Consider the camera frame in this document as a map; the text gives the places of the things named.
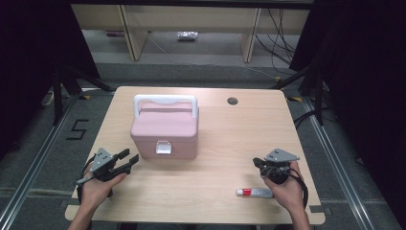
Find right hand-held gripper black cable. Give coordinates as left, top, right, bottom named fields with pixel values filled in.
left=288, top=167, right=310, bottom=209

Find person's left hand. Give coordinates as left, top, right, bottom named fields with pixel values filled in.
left=79, top=173, right=128, bottom=210

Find black floor cables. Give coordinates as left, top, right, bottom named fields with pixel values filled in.
left=254, top=9, right=299, bottom=77

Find person's right hand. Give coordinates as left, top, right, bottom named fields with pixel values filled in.
left=263, top=161, right=305, bottom=214

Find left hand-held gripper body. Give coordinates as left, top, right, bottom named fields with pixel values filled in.
left=90, top=148, right=129, bottom=183

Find grey tape piece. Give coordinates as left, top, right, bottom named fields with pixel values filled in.
left=59, top=197, right=80, bottom=207
left=308, top=205, right=333, bottom=216

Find crumpled silver foil object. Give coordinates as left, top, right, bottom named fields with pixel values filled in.
left=176, top=31, right=199, bottom=42

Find black curtain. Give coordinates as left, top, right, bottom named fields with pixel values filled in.
left=0, top=0, right=101, bottom=161
left=289, top=0, right=406, bottom=221

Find red and white ointment tube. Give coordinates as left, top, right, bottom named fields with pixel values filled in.
left=236, top=187, right=275, bottom=198

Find metal floor rail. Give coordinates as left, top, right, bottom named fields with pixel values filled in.
left=303, top=97, right=375, bottom=230
left=0, top=95, right=79, bottom=230

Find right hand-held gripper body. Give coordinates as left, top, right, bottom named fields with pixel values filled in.
left=261, top=148, right=301, bottom=185

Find hand-held gripper black cable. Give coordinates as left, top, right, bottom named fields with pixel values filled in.
left=288, top=167, right=310, bottom=209
left=76, top=153, right=98, bottom=203

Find black metal stand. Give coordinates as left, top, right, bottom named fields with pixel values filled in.
left=52, top=65, right=116, bottom=127
left=271, top=63, right=327, bottom=127

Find left hand-held gripper black cable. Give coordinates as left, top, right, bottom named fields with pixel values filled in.
left=76, top=153, right=98, bottom=203

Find white floor cable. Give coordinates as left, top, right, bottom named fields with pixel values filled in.
left=41, top=90, right=56, bottom=107

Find pink storage box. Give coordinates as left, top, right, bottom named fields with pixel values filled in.
left=129, top=94, right=200, bottom=161

